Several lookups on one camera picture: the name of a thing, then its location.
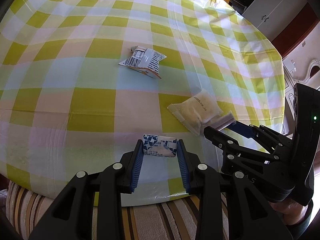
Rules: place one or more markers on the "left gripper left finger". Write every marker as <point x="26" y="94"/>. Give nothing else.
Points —
<point x="70" y="216"/>

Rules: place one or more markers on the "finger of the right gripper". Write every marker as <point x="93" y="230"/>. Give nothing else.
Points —
<point x="242" y="129"/>
<point x="230" y="146"/>

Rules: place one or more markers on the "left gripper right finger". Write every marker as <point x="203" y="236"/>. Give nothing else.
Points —
<point x="250" y="216"/>

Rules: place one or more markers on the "beige clear pastry packet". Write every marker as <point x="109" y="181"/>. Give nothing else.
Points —
<point x="200" y="111"/>

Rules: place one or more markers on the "blue white small snack packet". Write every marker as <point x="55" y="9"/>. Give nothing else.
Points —
<point x="160" y="146"/>

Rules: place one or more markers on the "striped beige rug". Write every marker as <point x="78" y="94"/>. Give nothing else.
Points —
<point x="175" y="219"/>

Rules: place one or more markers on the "ornate cream dressing table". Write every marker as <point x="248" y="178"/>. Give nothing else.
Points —
<point x="311" y="79"/>

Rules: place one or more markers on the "white orange snack packet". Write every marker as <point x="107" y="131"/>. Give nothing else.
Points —
<point x="144" y="60"/>

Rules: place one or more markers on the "white cabinet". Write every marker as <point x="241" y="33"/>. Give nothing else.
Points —
<point x="271" y="17"/>

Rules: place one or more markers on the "green checkered tablecloth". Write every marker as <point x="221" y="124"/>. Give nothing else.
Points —
<point x="67" y="105"/>

